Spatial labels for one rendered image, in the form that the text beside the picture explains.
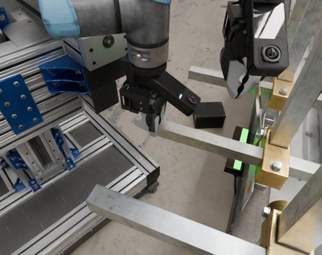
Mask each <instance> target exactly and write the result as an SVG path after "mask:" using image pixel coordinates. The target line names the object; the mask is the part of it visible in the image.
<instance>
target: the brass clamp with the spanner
mask: <svg viewBox="0 0 322 255"><path fill-rule="evenodd" d="M273 127H274V126H271V127H268V128H267V129H266V134H265V137H264V139H263V140H262V142H261V148H264V149H263V156H262V160H261V162H260V164H259V166H258V167H257V172H256V179H255V182H256V183H258V184H261V185H265V186H268V187H271V188H274V189H277V190H280V189H281V188H282V186H283V184H284V183H285V182H286V180H287V179H288V177H289V164H290V146H291V143H290V144H289V145H288V147H287V148H284V147H280V146H277V145H273V144H270V143H269V142H270V134H271V131H272V129H273ZM276 160H277V161H279V162H281V163H282V166H283V167H282V170H281V171H280V172H275V171H273V170H272V169H271V168H270V165H271V164H272V163H273V162H274V161H276Z"/></svg>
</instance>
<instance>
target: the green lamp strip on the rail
mask: <svg viewBox="0 0 322 255"><path fill-rule="evenodd" d="M247 135H248V130H247V129H243V130H242V134H241V138H240V142H243V143H246V140H247ZM241 164H242V162H241V161H238V160H235V164H234V168H236V169H239V170H240V167H241Z"/></svg>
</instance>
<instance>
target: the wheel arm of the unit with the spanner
mask: <svg viewBox="0 0 322 255"><path fill-rule="evenodd" d="M158 136H159V137H162V138H166V139H169V140H172V141H175V142H179V143H182V144H185V145H189V146H192V147H195V148H198V149H202V150H205V151H208V152H212V153H215V154H218V155H221V156H225V157H228V158H231V159H235V160H238V161H241V162H244V163H248V164H251V165H254V166H259V164H260V162H261V160H262V156H263V149H264V148H261V147H257V146H254V145H250V144H247V143H243V142H240V141H236V140H233V139H229V138H226V137H222V136H219V135H215V134H212V133H208V132H205V131H201V130H198V129H194V128H191V127H188V126H184V125H181V124H177V123H174V122H170V121H166V120H161V122H160V124H159V126H158ZM320 166H321V164H318V163H314V162H311V161H307V160H303V159H300V158H296V157H292V156H290V164H289V176H290V177H294V178H297V179H300V180H303V181H308V180H309V179H310V178H311V176H312V175H313V174H314V173H315V172H316V170H317V169H318V168H319V167H320Z"/></svg>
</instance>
